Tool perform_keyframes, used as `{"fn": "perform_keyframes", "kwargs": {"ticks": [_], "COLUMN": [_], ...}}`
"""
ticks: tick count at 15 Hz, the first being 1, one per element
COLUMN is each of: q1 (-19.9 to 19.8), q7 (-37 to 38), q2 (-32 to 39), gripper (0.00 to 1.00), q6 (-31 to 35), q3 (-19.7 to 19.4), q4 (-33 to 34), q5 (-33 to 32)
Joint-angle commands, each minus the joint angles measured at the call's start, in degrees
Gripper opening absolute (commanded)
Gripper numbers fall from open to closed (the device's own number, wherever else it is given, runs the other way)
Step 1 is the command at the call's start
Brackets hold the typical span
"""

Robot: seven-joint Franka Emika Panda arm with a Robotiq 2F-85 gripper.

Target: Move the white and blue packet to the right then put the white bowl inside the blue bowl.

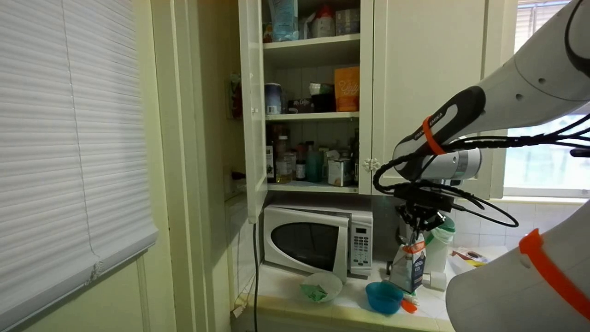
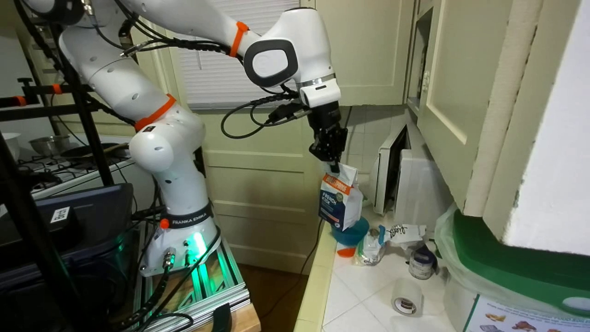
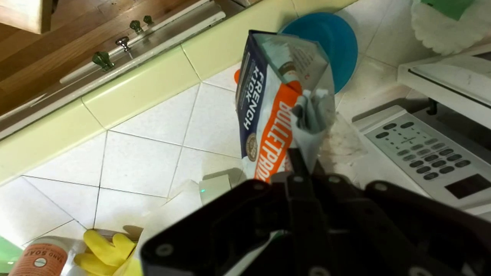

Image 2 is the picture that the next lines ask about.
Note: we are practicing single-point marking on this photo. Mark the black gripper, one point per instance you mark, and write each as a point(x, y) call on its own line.
point(328, 132)

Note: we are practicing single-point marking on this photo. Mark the white and blue carton packet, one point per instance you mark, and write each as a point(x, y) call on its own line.
point(341, 200)

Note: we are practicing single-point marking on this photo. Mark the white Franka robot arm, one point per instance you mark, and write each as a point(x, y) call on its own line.
point(172, 154)

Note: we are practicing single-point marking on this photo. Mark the blue plastic bowl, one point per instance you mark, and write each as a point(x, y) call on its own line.
point(352, 233)

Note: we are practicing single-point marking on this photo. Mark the white microwave oven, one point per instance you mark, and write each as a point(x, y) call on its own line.
point(420, 185)

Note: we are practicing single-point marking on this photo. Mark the small glass jar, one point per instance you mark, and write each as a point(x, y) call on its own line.
point(422, 265)

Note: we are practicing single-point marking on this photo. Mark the wide white window blind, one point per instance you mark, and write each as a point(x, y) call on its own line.
point(208, 86)

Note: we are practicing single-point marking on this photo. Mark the green lidded plastic container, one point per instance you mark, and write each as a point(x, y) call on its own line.
point(516, 265)

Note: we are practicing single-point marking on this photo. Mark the printed paper sheet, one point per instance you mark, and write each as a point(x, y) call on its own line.
point(522, 320)

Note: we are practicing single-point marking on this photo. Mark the dark computer box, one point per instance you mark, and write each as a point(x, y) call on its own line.
point(92, 213)

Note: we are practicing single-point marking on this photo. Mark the gas stove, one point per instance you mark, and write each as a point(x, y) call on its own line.
point(66, 167)

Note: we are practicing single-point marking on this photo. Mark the black metal stand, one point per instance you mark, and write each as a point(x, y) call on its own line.
point(24, 233)

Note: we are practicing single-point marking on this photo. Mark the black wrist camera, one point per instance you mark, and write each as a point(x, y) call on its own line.
point(286, 113)

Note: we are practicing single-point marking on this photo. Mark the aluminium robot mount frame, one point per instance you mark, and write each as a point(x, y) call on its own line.
point(208, 289)

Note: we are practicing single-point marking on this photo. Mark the black bracket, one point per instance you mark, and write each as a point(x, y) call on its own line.
point(221, 318)

